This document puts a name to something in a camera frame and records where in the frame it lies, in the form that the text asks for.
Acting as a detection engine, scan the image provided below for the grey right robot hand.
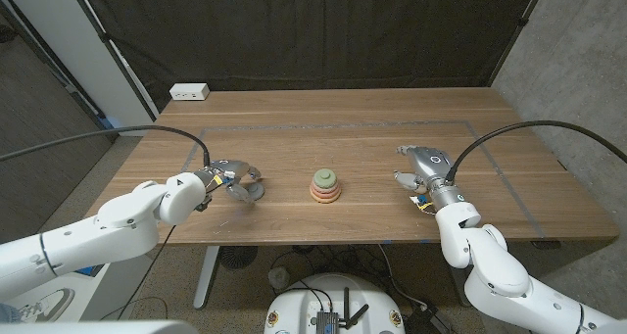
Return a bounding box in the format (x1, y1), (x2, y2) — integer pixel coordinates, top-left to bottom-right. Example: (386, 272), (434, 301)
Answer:
(393, 145), (465, 211)

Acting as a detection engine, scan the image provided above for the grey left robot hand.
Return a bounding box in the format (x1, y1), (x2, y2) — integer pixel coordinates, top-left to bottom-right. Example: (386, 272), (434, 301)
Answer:
(195, 159), (263, 204)

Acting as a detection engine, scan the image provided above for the grey toy disk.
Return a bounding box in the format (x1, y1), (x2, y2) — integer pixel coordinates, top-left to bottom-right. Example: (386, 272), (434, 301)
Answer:
(244, 181), (266, 202)

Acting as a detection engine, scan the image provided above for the green toy disk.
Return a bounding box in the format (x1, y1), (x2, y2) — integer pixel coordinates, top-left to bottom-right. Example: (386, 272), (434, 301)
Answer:
(313, 168), (338, 189)

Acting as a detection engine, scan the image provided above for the black round floor fan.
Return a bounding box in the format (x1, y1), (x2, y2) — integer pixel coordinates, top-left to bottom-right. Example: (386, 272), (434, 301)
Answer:
(218, 245), (260, 270)

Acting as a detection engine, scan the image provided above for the white power strip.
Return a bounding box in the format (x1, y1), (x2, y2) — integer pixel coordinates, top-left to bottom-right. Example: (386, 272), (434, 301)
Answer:
(169, 82), (211, 102)

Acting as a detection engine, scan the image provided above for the white table leg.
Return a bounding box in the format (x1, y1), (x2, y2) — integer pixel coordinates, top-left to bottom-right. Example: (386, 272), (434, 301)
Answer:
(193, 245), (221, 310)

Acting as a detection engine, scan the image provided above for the white round floor object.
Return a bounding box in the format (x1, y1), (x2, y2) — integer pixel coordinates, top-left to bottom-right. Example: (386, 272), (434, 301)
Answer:
(267, 266), (292, 291)

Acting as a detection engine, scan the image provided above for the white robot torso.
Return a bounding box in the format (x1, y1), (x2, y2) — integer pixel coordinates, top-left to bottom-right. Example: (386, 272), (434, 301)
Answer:
(264, 273), (407, 334)

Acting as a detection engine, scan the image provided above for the black power adapter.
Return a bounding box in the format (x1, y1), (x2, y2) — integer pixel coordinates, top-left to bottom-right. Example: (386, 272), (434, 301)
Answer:
(405, 302), (455, 334)

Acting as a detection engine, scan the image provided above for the black backdrop cloth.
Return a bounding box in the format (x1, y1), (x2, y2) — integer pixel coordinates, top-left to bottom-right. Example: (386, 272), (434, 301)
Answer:
(75, 0), (545, 113)

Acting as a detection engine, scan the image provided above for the black backdrop stand pole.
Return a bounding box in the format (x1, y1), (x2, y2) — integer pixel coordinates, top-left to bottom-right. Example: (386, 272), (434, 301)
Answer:
(486, 0), (550, 88)
(65, 0), (162, 119)

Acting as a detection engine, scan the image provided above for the white pedal platform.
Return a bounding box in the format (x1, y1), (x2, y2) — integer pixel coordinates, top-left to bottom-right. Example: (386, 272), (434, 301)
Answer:
(4, 253), (154, 323)

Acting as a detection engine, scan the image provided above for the black radio module with antennas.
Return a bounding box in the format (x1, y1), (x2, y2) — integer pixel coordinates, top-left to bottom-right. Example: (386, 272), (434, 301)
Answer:
(315, 287), (371, 334)

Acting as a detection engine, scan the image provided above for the white sneaker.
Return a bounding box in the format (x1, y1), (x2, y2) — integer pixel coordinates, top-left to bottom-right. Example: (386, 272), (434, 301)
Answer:
(17, 287), (76, 323)

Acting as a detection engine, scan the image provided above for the person leg in jeans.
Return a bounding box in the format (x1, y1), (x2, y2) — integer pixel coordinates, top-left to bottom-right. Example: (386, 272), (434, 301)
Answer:
(0, 303), (22, 324)

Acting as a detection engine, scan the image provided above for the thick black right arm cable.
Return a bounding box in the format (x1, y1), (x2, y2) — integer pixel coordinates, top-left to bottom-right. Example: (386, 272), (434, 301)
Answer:
(444, 119), (627, 184)

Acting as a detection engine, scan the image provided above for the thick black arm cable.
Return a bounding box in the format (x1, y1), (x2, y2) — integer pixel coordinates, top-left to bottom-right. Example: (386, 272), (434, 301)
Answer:
(444, 119), (627, 184)
(0, 124), (212, 168)

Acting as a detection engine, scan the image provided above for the thin black left cable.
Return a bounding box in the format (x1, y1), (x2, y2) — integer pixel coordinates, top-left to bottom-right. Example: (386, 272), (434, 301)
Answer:
(116, 224), (176, 320)

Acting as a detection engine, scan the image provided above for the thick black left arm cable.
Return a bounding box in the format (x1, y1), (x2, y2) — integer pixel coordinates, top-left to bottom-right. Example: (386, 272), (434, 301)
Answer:
(0, 124), (212, 168)

